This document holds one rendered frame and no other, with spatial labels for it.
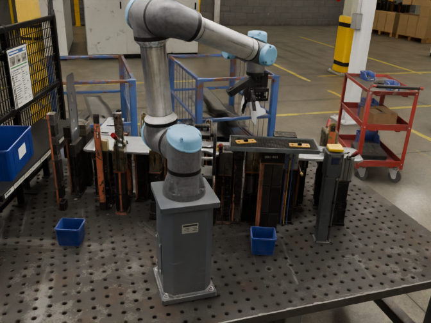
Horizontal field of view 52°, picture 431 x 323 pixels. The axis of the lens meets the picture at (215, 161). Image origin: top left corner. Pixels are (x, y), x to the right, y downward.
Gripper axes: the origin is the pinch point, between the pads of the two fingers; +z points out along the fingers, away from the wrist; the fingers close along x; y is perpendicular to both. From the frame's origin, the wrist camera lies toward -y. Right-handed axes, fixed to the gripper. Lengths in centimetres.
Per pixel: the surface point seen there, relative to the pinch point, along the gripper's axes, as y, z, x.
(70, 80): -70, -5, 59
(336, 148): 34.6, 9.8, -14.8
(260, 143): 5.4, 9.8, -2.9
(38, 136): -88, 23, 60
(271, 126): 107, 81, 210
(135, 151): -42, 26, 37
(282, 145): 13.8, 9.8, -6.9
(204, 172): -13.7, 29.2, 13.8
